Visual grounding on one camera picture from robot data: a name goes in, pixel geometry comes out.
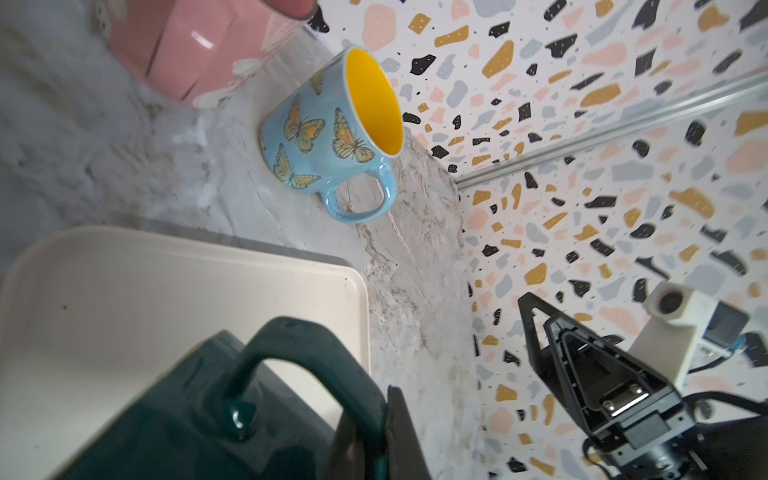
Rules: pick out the light blue mug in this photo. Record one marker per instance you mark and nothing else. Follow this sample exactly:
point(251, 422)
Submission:
point(344, 122)

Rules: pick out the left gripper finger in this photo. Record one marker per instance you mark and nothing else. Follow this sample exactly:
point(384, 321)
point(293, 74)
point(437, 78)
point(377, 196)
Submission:
point(402, 457)

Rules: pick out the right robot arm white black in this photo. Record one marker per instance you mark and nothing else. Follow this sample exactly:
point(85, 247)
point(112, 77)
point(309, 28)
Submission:
point(730, 436)

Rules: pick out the dark green mug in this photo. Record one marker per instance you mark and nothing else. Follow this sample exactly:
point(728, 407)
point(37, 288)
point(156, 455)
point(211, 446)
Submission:
point(221, 413)

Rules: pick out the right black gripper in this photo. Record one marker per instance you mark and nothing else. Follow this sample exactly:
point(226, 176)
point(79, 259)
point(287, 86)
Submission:
point(636, 423)

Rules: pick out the pink mug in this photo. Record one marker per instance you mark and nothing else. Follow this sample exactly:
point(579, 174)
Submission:
point(198, 52)

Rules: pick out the beige serving tray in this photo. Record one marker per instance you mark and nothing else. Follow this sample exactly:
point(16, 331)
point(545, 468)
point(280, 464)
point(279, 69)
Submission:
point(92, 316)

